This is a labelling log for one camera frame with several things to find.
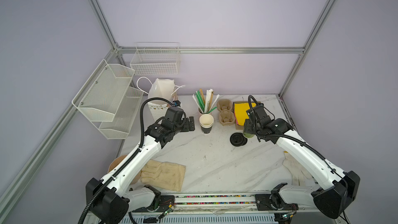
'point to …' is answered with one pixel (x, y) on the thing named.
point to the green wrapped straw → (201, 102)
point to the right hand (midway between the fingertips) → (247, 126)
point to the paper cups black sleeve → (206, 121)
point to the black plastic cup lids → (238, 139)
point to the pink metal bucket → (201, 113)
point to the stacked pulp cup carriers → (226, 116)
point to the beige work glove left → (168, 175)
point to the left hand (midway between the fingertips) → (184, 123)
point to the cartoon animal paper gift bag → (161, 88)
